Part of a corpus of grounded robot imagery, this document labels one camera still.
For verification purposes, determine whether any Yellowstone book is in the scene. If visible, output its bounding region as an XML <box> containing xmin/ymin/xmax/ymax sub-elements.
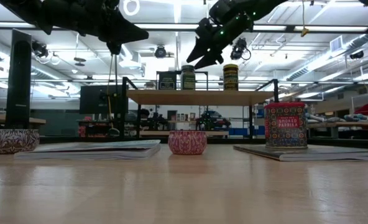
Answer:
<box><xmin>13</xmin><ymin>139</ymin><xmax>162</xmax><ymax>161</ymax></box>

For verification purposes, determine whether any green lidded herb jar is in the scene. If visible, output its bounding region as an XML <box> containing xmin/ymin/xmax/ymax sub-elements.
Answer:
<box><xmin>180</xmin><ymin>64</ymin><xmax>196</xmax><ymax>91</ymax></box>

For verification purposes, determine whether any wooden shelf riser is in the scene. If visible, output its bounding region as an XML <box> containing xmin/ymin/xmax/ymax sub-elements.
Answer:
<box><xmin>121</xmin><ymin>71</ymin><xmax>280</xmax><ymax>140</ymax></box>

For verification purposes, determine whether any black dome camera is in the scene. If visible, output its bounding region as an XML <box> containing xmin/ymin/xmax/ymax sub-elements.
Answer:
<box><xmin>229</xmin><ymin>37</ymin><xmax>252</xmax><ymax>62</ymax></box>
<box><xmin>154</xmin><ymin>45</ymin><xmax>167</xmax><ymax>59</ymax></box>

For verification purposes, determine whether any wooden workbench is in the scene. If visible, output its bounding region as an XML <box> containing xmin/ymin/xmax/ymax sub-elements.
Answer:
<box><xmin>0</xmin><ymin>112</ymin><xmax>47</xmax><ymax>126</ymax></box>
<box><xmin>306</xmin><ymin>121</ymin><xmax>368</xmax><ymax>139</ymax></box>

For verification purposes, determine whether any Acadia book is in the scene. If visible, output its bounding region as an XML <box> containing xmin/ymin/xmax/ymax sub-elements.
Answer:
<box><xmin>232</xmin><ymin>143</ymin><xmax>368</xmax><ymax>162</ymax></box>

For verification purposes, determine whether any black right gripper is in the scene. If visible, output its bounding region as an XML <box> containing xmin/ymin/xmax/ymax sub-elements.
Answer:
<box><xmin>186</xmin><ymin>17</ymin><xmax>250</xmax><ymax>69</ymax></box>

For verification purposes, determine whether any centre pink patterned bowl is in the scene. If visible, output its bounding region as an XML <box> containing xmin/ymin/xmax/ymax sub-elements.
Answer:
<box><xmin>167</xmin><ymin>130</ymin><xmax>208</xmax><ymax>156</ymax></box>

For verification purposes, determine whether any ceiling air vent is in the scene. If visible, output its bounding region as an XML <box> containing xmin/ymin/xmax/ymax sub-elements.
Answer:
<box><xmin>329</xmin><ymin>35</ymin><xmax>344</xmax><ymax>54</ymax></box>

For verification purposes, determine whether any person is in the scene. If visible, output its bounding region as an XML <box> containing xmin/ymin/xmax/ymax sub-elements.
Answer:
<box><xmin>139</xmin><ymin>108</ymin><xmax>160</xmax><ymax>130</ymax></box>

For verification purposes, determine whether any dark green spice tin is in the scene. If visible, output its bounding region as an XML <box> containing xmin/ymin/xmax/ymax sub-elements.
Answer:
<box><xmin>158</xmin><ymin>71</ymin><xmax>178</xmax><ymax>91</ymax></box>

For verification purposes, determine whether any black column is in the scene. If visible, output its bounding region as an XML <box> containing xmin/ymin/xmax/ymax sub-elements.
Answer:
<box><xmin>4</xmin><ymin>29</ymin><xmax>33</xmax><ymax>130</ymax></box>

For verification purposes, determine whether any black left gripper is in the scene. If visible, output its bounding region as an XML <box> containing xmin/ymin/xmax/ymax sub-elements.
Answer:
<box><xmin>47</xmin><ymin>0</ymin><xmax>149</xmax><ymax>55</ymax></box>

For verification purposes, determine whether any black monitor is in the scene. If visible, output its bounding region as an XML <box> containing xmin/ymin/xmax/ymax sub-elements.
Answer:
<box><xmin>79</xmin><ymin>85</ymin><xmax>129</xmax><ymax>115</ymax></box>

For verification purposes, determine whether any red smoked paprika tin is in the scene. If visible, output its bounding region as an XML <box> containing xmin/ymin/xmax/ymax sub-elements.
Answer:
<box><xmin>264</xmin><ymin>101</ymin><xmax>308</xmax><ymax>150</ymax></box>

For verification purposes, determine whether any yellow-lid seasoning jar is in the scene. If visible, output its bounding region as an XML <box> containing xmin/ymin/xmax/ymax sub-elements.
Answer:
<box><xmin>223</xmin><ymin>63</ymin><xmax>239</xmax><ymax>92</ymax></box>

